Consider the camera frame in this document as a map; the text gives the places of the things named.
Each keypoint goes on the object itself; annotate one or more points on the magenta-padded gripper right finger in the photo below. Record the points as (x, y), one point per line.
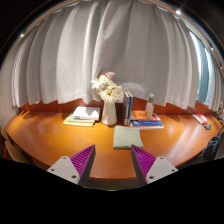
(160, 167)

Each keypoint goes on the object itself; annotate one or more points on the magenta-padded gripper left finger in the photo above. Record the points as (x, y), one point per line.
(64, 169)

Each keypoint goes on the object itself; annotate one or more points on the pale green towel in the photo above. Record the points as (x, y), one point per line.
(127, 137)

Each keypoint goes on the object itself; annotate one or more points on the blue flat book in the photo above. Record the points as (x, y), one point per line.
(146, 124)

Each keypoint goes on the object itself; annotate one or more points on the yellow flat book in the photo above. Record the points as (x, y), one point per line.
(75, 123)

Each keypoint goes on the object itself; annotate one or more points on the thin cream book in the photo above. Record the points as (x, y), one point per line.
(75, 119)

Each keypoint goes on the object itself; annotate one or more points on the tan chair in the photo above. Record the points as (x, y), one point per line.
(15, 153)

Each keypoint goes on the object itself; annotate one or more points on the black chair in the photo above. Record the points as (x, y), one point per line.
(211, 150)

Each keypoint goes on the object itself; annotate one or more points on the clear bottle with green label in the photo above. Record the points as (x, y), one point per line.
(149, 108)

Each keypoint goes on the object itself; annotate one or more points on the thick white book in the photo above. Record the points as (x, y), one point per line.
(86, 112)

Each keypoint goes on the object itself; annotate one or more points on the small dark object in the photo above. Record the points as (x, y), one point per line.
(208, 126)

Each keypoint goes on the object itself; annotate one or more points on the red and white flat packet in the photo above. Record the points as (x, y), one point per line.
(200, 118)

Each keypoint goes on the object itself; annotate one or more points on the blue upright book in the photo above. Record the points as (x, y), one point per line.
(130, 108)

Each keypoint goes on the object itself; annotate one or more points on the dark grey upright book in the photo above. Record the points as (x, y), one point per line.
(125, 110)

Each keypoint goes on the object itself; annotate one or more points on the white ceramic vase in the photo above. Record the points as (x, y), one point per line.
(109, 115)

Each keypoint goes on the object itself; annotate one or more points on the white and pink flower bouquet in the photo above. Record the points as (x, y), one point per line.
(107, 88)

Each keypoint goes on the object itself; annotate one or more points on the window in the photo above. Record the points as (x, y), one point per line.
(202, 73)

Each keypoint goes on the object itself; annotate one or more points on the white curtain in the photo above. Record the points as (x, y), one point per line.
(100, 43)

